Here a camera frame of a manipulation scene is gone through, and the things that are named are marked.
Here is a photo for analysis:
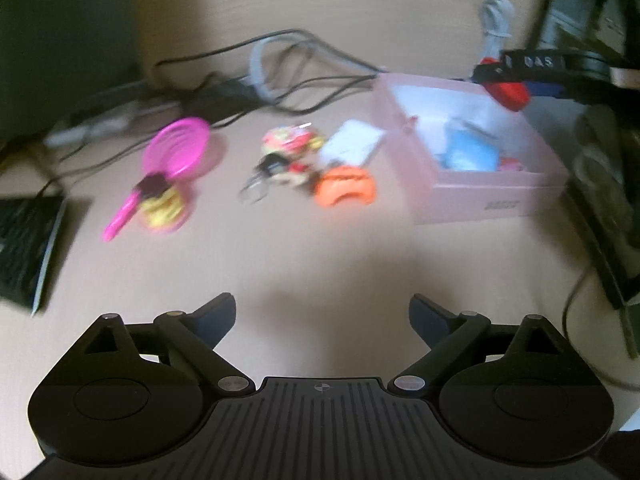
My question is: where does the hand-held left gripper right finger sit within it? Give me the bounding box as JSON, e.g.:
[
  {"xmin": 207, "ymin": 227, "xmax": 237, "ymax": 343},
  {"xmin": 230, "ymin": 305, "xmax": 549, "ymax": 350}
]
[{"xmin": 389, "ymin": 294, "xmax": 568, "ymax": 397}]

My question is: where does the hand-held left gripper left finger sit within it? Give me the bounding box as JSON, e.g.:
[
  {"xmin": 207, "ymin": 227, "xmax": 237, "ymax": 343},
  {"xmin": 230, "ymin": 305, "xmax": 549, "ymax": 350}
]
[{"xmin": 75, "ymin": 292, "xmax": 253, "ymax": 397}]

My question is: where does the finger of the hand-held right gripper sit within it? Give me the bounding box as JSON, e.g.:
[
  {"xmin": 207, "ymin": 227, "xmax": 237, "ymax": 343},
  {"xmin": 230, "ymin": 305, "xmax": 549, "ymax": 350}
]
[{"xmin": 472, "ymin": 49, "xmax": 568, "ymax": 85}]

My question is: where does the red toy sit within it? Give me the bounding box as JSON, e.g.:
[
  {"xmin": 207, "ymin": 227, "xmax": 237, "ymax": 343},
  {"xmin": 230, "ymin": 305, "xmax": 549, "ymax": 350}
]
[{"xmin": 474, "ymin": 59, "xmax": 531, "ymax": 111}]

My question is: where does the yellow toy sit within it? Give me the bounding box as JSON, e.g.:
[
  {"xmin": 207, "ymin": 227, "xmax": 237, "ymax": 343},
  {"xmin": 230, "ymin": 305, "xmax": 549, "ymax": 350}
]
[{"xmin": 134, "ymin": 172, "xmax": 193, "ymax": 233}]

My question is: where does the pink box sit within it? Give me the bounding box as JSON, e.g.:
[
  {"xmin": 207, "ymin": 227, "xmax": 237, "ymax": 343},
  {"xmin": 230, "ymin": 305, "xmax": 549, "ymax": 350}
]
[{"xmin": 372, "ymin": 72, "xmax": 571, "ymax": 225}]

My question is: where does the orange toy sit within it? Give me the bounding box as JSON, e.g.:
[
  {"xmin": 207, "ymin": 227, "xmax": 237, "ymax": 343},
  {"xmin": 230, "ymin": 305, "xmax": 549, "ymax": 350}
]
[{"xmin": 314, "ymin": 165, "xmax": 377, "ymax": 209}]

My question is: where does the pink plastic strainer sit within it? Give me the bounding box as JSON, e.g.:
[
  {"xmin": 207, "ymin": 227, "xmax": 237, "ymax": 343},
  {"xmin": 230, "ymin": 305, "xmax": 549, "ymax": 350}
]
[{"xmin": 102, "ymin": 117, "xmax": 213, "ymax": 242}]

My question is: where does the white packet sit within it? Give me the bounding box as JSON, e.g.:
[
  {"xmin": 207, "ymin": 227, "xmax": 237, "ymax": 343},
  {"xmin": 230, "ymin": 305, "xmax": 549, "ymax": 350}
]
[{"xmin": 319, "ymin": 119, "xmax": 387, "ymax": 167}]

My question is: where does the dark computer case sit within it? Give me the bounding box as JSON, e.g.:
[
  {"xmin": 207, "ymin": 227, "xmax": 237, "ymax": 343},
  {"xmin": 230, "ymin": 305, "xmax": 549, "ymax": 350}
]
[{"xmin": 529, "ymin": 0, "xmax": 640, "ymax": 312}]

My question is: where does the blue toy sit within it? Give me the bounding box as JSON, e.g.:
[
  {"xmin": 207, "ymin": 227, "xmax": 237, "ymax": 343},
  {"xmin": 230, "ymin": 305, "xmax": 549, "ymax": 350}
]
[{"xmin": 439, "ymin": 117, "xmax": 501, "ymax": 172}]

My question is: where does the black keyboard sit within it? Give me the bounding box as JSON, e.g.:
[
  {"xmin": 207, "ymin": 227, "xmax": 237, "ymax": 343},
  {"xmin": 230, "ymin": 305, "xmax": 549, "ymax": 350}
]
[{"xmin": 0, "ymin": 195, "xmax": 69, "ymax": 317}]

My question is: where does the black power adapter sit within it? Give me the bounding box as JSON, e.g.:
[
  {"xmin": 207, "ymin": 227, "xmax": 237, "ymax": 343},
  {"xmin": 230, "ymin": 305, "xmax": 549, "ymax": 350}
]
[{"xmin": 186, "ymin": 76, "xmax": 262, "ymax": 122}]

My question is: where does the white power strip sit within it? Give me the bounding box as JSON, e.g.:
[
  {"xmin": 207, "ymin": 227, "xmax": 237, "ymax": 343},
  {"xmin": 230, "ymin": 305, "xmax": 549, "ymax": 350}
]
[{"xmin": 44, "ymin": 100, "xmax": 182, "ymax": 149}]

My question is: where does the dark monitor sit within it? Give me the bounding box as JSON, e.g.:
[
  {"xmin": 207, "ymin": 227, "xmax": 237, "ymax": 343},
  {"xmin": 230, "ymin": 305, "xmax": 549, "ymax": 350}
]
[{"xmin": 0, "ymin": 0, "xmax": 147, "ymax": 147}]

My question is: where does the white cable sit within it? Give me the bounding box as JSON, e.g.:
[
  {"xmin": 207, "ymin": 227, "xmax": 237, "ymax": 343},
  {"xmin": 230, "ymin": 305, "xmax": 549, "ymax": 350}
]
[{"xmin": 480, "ymin": 0, "xmax": 517, "ymax": 62}]

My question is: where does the black cable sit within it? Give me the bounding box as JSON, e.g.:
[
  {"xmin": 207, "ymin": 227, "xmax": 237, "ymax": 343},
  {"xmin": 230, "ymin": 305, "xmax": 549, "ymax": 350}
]
[
  {"xmin": 562, "ymin": 264, "xmax": 640, "ymax": 389},
  {"xmin": 0, "ymin": 125, "xmax": 152, "ymax": 197},
  {"xmin": 270, "ymin": 73, "xmax": 379, "ymax": 114},
  {"xmin": 154, "ymin": 29, "xmax": 391, "ymax": 75}
]

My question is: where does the black key ring clip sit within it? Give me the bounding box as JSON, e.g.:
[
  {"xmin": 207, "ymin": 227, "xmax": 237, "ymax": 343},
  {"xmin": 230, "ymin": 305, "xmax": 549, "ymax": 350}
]
[{"xmin": 239, "ymin": 156, "xmax": 282, "ymax": 206}]

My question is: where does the colourful toy keychain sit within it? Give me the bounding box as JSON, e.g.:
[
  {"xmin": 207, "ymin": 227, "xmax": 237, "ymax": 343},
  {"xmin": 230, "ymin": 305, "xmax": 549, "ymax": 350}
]
[{"xmin": 260, "ymin": 124, "xmax": 327, "ymax": 191}]

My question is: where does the grey cable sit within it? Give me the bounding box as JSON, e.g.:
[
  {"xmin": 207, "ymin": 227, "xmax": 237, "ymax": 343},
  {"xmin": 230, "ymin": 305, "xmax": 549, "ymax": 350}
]
[{"xmin": 248, "ymin": 35, "xmax": 387, "ymax": 107}]

